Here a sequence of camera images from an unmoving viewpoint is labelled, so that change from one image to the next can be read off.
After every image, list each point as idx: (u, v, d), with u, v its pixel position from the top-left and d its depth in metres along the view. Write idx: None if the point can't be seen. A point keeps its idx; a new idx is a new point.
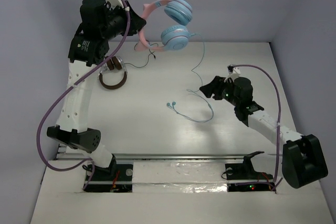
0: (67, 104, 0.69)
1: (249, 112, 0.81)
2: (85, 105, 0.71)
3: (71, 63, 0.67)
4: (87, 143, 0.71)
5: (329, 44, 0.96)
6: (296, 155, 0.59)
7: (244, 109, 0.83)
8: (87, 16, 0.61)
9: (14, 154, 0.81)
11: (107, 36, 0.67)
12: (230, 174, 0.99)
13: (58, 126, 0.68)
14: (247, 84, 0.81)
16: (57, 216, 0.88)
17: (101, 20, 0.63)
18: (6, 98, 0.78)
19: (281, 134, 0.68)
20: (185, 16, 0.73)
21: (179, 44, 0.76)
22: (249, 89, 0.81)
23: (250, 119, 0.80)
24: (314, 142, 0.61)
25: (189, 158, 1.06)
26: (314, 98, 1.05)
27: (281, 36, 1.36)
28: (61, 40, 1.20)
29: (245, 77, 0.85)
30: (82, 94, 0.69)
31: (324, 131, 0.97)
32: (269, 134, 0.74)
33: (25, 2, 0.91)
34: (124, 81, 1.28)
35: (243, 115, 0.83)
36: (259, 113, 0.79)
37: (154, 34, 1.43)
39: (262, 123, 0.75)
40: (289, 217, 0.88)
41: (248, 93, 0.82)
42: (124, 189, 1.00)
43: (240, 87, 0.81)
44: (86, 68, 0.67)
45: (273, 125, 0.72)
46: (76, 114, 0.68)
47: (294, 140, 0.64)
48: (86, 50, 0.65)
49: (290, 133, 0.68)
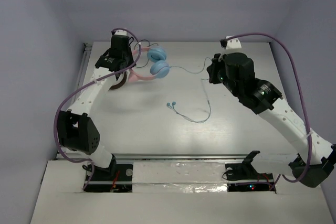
0: (83, 95, 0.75)
1: (262, 96, 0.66)
2: (97, 99, 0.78)
3: (95, 69, 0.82)
4: (91, 135, 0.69)
5: (329, 45, 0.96)
6: (328, 170, 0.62)
7: (254, 93, 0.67)
8: (116, 42, 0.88)
9: (14, 154, 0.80)
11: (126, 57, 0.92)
12: (230, 175, 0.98)
13: (69, 110, 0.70)
14: (243, 60, 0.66)
16: (56, 216, 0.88)
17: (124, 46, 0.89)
18: (6, 98, 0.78)
19: (315, 147, 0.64)
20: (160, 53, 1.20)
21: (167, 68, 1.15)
22: (248, 65, 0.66)
23: (268, 113, 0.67)
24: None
25: (190, 158, 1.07)
26: (314, 99, 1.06)
27: (281, 36, 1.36)
28: (61, 40, 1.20)
29: (239, 53, 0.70)
30: (100, 89, 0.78)
31: (324, 132, 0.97)
32: (292, 139, 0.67)
33: (25, 2, 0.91)
34: (122, 83, 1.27)
35: (254, 100, 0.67)
36: (277, 104, 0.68)
37: (154, 34, 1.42)
39: (286, 123, 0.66)
40: (289, 217, 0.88)
41: (249, 70, 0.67)
42: (124, 189, 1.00)
43: (238, 64, 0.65)
44: (107, 71, 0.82)
45: (304, 131, 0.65)
46: (90, 102, 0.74)
47: (327, 155, 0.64)
48: (111, 62, 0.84)
49: (321, 145, 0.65)
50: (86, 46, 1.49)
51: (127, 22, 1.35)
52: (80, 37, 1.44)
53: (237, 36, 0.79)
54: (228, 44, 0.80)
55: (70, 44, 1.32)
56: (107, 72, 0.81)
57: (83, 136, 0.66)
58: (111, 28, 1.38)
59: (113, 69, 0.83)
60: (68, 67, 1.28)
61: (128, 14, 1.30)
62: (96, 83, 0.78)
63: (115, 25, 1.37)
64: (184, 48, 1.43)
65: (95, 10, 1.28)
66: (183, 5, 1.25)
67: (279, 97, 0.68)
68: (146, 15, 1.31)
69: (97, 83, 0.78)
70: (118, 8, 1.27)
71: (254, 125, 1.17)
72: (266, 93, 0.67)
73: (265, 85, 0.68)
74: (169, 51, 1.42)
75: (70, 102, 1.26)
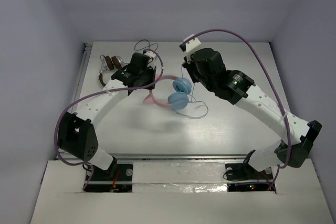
0: (93, 102, 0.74)
1: (237, 88, 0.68)
2: (105, 109, 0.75)
3: (111, 80, 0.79)
4: (89, 143, 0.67)
5: (328, 45, 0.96)
6: (308, 147, 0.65)
7: (228, 85, 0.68)
8: (135, 59, 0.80)
9: (15, 154, 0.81)
11: (143, 76, 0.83)
12: (230, 175, 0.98)
13: (75, 114, 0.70)
14: (211, 53, 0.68)
16: (56, 216, 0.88)
17: (143, 65, 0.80)
18: (6, 98, 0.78)
19: (291, 126, 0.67)
20: (186, 87, 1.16)
21: (181, 104, 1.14)
22: (216, 57, 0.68)
23: (244, 102, 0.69)
24: (317, 129, 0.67)
25: (190, 158, 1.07)
26: (314, 98, 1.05)
27: (281, 36, 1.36)
28: (60, 40, 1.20)
29: (206, 48, 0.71)
30: (109, 100, 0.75)
31: (324, 132, 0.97)
32: (271, 123, 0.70)
33: (25, 2, 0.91)
34: None
35: (229, 91, 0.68)
36: (251, 91, 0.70)
37: (154, 34, 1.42)
39: (263, 108, 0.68)
40: (289, 217, 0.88)
41: (219, 62, 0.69)
42: (124, 189, 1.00)
43: (207, 59, 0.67)
44: (122, 85, 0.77)
45: (280, 115, 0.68)
46: (97, 110, 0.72)
47: (305, 133, 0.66)
48: (126, 76, 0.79)
49: (297, 125, 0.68)
50: (86, 46, 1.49)
51: (127, 21, 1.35)
52: (80, 38, 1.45)
53: (193, 36, 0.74)
54: (187, 49, 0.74)
55: (70, 44, 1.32)
56: (121, 85, 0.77)
57: (81, 141, 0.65)
58: (111, 27, 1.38)
59: (127, 83, 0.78)
60: (68, 67, 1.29)
61: (128, 14, 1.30)
62: (107, 93, 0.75)
63: (115, 25, 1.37)
64: None
65: (95, 10, 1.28)
66: (183, 5, 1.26)
67: (252, 85, 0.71)
68: (146, 15, 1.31)
69: (108, 93, 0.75)
70: (118, 8, 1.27)
71: (254, 126, 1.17)
72: (240, 83, 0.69)
73: (237, 75, 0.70)
74: (169, 51, 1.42)
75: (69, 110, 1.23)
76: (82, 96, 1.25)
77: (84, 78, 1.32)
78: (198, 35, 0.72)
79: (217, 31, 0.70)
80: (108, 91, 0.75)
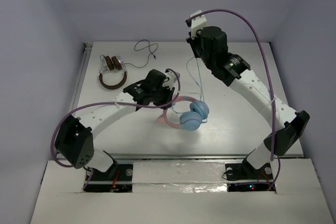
0: (100, 110, 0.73)
1: (234, 70, 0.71)
2: (109, 121, 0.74)
3: (122, 93, 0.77)
4: (84, 150, 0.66)
5: (328, 45, 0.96)
6: (292, 133, 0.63)
7: (225, 66, 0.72)
8: (151, 77, 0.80)
9: (16, 154, 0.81)
11: (154, 95, 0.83)
12: (230, 174, 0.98)
13: (79, 118, 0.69)
14: (217, 32, 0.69)
16: (56, 216, 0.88)
17: (156, 84, 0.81)
18: (7, 98, 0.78)
19: (277, 112, 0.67)
20: (202, 112, 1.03)
21: (195, 125, 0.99)
22: (222, 37, 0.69)
23: (237, 84, 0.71)
24: (305, 118, 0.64)
25: (190, 158, 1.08)
26: (314, 98, 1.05)
27: (281, 36, 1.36)
28: (60, 40, 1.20)
29: (213, 27, 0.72)
30: (115, 112, 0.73)
31: (325, 132, 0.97)
32: (260, 107, 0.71)
33: (25, 1, 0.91)
34: (123, 81, 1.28)
35: (224, 72, 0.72)
36: (245, 74, 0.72)
37: (154, 34, 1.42)
39: (252, 92, 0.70)
40: (289, 217, 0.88)
41: (223, 42, 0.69)
42: (123, 189, 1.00)
43: (212, 36, 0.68)
44: (132, 100, 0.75)
45: (268, 99, 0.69)
46: (100, 120, 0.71)
47: (290, 120, 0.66)
48: (138, 92, 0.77)
49: (284, 111, 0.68)
50: (86, 46, 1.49)
51: (127, 21, 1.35)
52: (80, 37, 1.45)
53: (200, 13, 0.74)
54: (192, 24, 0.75)
55: (70, 44, 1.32)
56: (130, 100, 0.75)
57: (77, 146, 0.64)
58: (111, 27, 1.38)
59: (137, 99, 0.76)
60: (68, 67, 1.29)
61: (128, 13, 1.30)
62: (114, 105, 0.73)
63: (115, 25, 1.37)
64: (184, 48, 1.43)
65: (95, 10, 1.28)
66: (183, 5, 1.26)
67: (247, 69, 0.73)
68: (146, 14, 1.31)
69: (116, 105, 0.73)
70: (118, 7, 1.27)
71: (254, 125, 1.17)
72: (236, 66, 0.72)
73: (235, 59, 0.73)
74: (169, 50, 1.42)
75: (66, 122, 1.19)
76: (82, 96, 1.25)
77: (84, 78, 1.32)
78: (205, 13, 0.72)
79: (228, 10, 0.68)
80: (117, 103, 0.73)
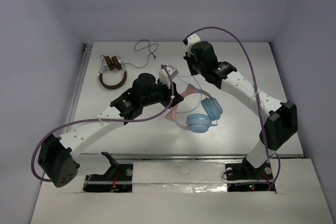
0: (82, 127, 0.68)
1: (222, 73, 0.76)
2: (93, 139, 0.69)
3: (109, 106, 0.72)
4: (65, 170, 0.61)
5: (328, 44, 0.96)
6: (278, 121, 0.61)
7: (214, 71, 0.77)
8: (137, 87, 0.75)
9: (16, 154, 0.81)
11: (144, 104, 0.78)
12: (230, 175, 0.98)
13: (59, 138, 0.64)
14: (205, 44, 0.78)
16: (56, 216, 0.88)
17: (144, 94, 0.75)
18: (7, 97, 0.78)
19: (262, 103, 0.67)
20: (212, 112, 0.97)
21: (201, 129, 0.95)
22: (208, 47, 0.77)
23: (224, 83, 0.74)
24: (291, 106, 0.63)
25: (190, 158, 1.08)
26: (314, 98, 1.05)
27: (281, 36, 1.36)
28: (60, 40, 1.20)
29: (204, 40, 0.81)
30: (99, 130, 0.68)
31: (325, 132, 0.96)
32: (247, 102, 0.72)
33: (25, 2, 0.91)
34: (123, 81, 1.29)
35: (214, 76, 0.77)
36: (232, 75, 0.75)
37: (155, 34, 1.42)
39: (239, 88, 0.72)
40: (289, 218, 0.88)
41: (210, 51, 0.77)
42: (123, 189, 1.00)
43: (200, 48, 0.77)
44: (118, 115, 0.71)
45: (252, 92, 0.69)
46: (82, 139, 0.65)
47: (275, 109, 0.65)
48: (126, 106, 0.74)
49: (270, 102, 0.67)
50: (86, 46, 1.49)
51: (127, 21, 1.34)
52: (80, 37, 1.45)
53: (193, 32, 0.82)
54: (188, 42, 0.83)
55: (70, 44, 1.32)
56: (117, 116, 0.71)
57: (56, 167, 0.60)
58: (111, 28, 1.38)
59: (124, 115, 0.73)
60: (68, 67, 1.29)
61: (128, 13, 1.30)
62: (98, 121, 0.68)
63: (115, 25, 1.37)
64: (184, 48, 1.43)
65: (95, 10, 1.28)
66: (183, 5, 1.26)
67: (233, 71, 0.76)
68: (146, 15, 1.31)
69: (100, 122, 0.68)
70: (118, 7, 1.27)
71: (254, 125, 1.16)
72: (224, 70, 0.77)
73: (224, 65, 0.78)
74: (169, 50, 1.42)
75: (62, 130, 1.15)
76: (82, 96, 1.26)
77: (85, 78, 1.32)
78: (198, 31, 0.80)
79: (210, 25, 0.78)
80: (101, 119, 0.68)
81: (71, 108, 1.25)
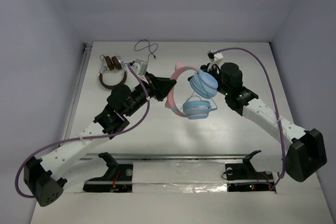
0: (64, 147, 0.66)
1: (243, 100, 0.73)
2: (76, 159, 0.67)
3: (92, 122, 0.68)
4: (46, 193, 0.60)
5: (328, 44, 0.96)
6: (303, 150, 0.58)
7: (236, 97, 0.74)
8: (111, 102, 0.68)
9: (15, 155, 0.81)
11: (128, 113, 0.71)
12: (230, 174, 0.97)
13: (39, 160, 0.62)
14: (236, 70, 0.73)
16: (56, 216, 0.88)
17: (122, 106, 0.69)
18: (7, 97, 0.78)
19: (284, 130, 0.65)
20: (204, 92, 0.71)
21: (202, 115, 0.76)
22: (239, 75, 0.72)
23: (246, 109, 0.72)
24: (316, 135, 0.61)
25: (189, 159, 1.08)
26: (314, 98, 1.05)
27: (281, 36, 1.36)
28: (60, 40, 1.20)
29: (232, 63, 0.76)
30: (81, 149, 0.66)
31: (325, 132, 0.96)
32: (269, 128, 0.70)
33: (25, 2, 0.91)
34: (123, 81, 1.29)
35: (235, 103, 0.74)
36: (253, 101, 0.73)
37: (155, 34, 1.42)
39: (260, 115, 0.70)
40: (289, 217, 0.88)
41: (240, 78, 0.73)
42: (124, 189, 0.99)
43: (229, 73, 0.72)
44: (101, 131, 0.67)
45: (274, 118, 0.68)
46: (63, 160, 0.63)
47: (298, 137, 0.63)
48: (109, 123, 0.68)
49: (292, 129, 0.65)
50: (86, 46, 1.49)
51: (127, 21, 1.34)
52: (80, 37, 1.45)
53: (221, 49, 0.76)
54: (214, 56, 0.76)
55: (70, 44, 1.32)
56: (99, 131, 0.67)
57: (37, 191, 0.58)
58: (111, 28, 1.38)
59: (108, 131, 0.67)
60: (68, 66, 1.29)
61: (128, 14, 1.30)
62: (81, 140, 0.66)
63: (115, 25, 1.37)
64: (184, 48, 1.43)
65: (95, 10, 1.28)
66: (183, 5, 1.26)
67: (255, 97, 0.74)
68: (146, 15, 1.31)
69: (81, 141, 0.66)
70: (119, 7, 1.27)
71: (254, 126, 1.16)
72: (245, 97, 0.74)
73: (248, 92, 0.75)
74: (169, 51, 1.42)
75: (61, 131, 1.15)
76: (82, 96, 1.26)
77: (85, 78, 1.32)
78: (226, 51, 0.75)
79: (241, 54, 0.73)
80: (82, 137, 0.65)
81: (71, 108, 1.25)
